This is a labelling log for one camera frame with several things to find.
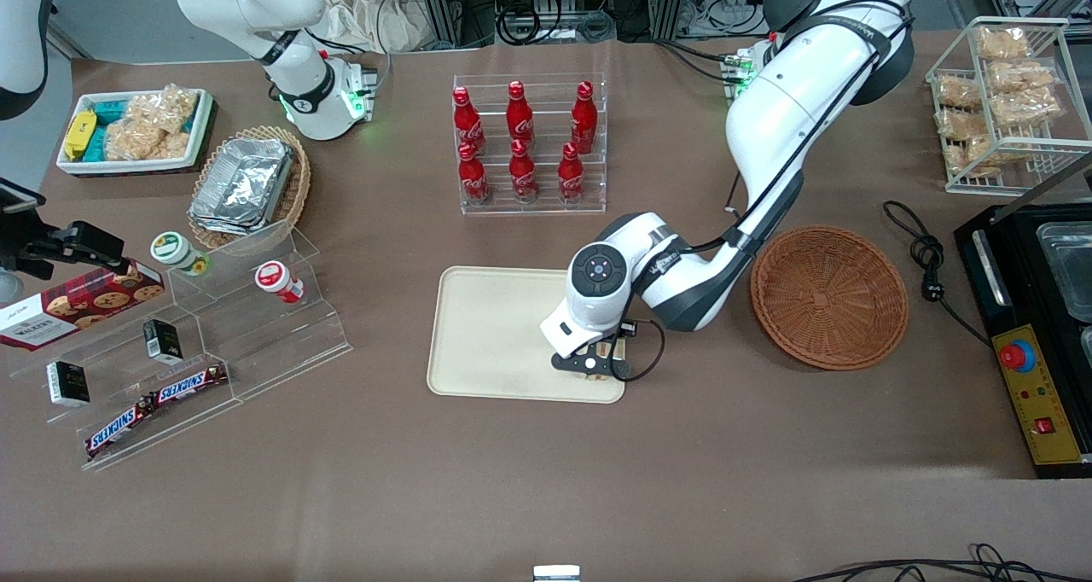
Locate beige plastic tray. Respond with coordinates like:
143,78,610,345
427,265,628,404

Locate white power strip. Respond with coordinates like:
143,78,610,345
682,0,769,38

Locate aluminium frame rack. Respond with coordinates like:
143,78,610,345
415,0,694,50

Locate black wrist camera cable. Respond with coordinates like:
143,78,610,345
621,317,666,383

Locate red tartan cookie box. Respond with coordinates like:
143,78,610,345
0,259,166,353

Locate teal snack packet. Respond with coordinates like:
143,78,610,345
89,99,133,162

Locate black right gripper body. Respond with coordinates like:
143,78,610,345
0,220,129,281

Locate white rectangular snack bin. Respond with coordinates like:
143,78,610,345
55,87,215,178

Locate black floor cables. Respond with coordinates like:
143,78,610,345
792,543,1092,582

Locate green lid white jar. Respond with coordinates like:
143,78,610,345
150,231,211,278

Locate bagged rice crisp snacks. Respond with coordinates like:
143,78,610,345
104,84,200,162

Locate red cola bottle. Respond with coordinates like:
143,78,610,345
452,85,486,154
570,79,599,153
557,142,587,206
506,79,536,145
457,141,491,206
508,138,540,204

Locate snickers chocolate bar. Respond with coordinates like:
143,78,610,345
84,398,160,462
153,362,230,406

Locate clear acrylic bottle rack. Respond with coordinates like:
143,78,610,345
451,72,609,217

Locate bagged crispy snack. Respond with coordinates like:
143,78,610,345
974,25,1031,61
990,87,1064,128
988,59,1057,93
935,108,991,141
933,73,984,110
942,138,1004,178

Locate round brown wicker basket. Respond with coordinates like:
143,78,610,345
750,224,910,371

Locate white wire basket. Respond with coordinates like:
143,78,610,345
925,16,1092,198

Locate oval wicker basket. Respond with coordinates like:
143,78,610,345
187,125,313,251

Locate black machine with yellow panel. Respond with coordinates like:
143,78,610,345
953,151,1092,480

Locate red lid white jar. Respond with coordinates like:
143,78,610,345
255,259,305,305

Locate black power cable with plug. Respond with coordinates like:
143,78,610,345
882,200,996,349

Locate beige crumpled cloth bag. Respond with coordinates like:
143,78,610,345
317,0,429,55

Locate yellow snack packet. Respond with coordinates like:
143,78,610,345
63,110,97,161

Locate small black box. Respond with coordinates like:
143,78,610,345
142,317,184,364
46,360,91,408

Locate clear acrylic step display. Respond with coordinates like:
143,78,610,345
0,218,353,473

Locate stacked foil containers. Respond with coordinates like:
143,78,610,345
189,137,296,236

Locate plastic sandwich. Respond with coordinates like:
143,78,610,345
587,340,630,383

